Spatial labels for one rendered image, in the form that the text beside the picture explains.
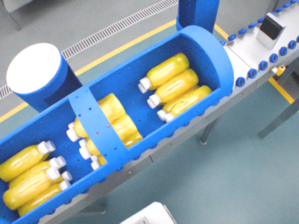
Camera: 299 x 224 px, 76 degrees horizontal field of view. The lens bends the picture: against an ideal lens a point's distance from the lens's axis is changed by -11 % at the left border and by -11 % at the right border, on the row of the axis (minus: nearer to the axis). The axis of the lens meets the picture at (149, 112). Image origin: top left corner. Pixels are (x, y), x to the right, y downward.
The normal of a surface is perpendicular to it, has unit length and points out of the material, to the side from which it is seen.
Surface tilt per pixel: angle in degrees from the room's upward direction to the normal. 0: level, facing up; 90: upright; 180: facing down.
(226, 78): 60
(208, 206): 0
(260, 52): 0
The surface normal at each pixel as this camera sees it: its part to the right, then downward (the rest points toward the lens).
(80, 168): -0.22, -0.58
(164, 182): -0.08, -0.41
